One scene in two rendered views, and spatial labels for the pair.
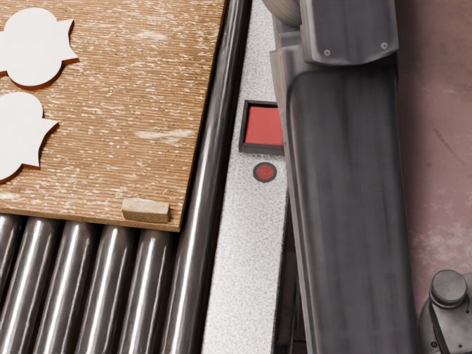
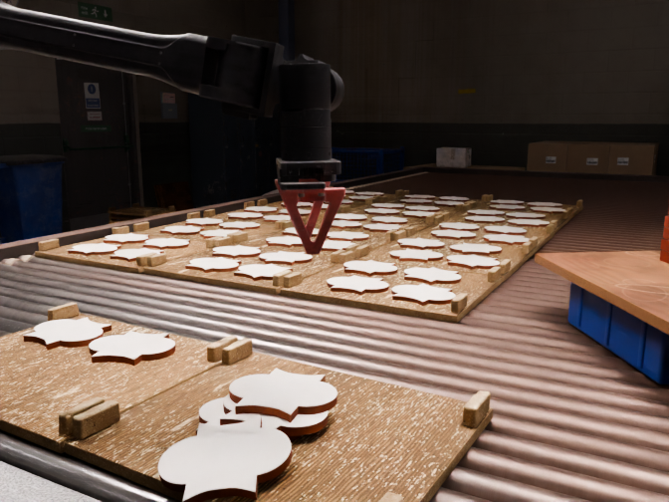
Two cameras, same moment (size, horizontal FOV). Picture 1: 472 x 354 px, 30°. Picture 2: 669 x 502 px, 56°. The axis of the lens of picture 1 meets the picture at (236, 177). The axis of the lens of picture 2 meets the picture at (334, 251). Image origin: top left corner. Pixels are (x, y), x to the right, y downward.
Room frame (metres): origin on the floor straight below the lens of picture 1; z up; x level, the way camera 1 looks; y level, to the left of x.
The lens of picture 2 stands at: (1.44, -0.56, 1.31)
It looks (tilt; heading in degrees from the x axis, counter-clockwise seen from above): 12 degrees down; 108
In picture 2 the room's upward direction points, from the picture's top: straight up
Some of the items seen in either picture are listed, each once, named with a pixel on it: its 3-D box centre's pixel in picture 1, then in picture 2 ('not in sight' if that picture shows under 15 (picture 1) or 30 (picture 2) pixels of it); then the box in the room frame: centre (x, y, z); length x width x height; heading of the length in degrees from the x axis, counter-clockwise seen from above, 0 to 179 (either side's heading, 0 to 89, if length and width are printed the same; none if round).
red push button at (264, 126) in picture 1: (270, 128); not in sight; (0.67, -0.05, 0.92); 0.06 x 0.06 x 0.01; 79
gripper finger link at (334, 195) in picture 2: not in sight; (311, 209); (1.21, 0.08, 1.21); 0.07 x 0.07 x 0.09; 26
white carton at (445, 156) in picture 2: not in sight; (454, 156); (0.52, 6.99, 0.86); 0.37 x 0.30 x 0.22; 168
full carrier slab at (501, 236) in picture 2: not in sight; (480, 232); (1.28, 1.53, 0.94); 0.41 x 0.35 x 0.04; 169
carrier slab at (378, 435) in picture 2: not in sight; (290, 429); (1.17, 0.11, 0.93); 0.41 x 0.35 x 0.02; 167
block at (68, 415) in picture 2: not in sight; (82, 415); (0.92, 0.03, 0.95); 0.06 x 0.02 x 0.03; 78
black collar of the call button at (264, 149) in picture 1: (270, 127); not in sight; (0.67, -0.05, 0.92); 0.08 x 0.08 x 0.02; 79
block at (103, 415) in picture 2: not in sight; (97, 418); (0.95, 0.03, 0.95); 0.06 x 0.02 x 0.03; 77
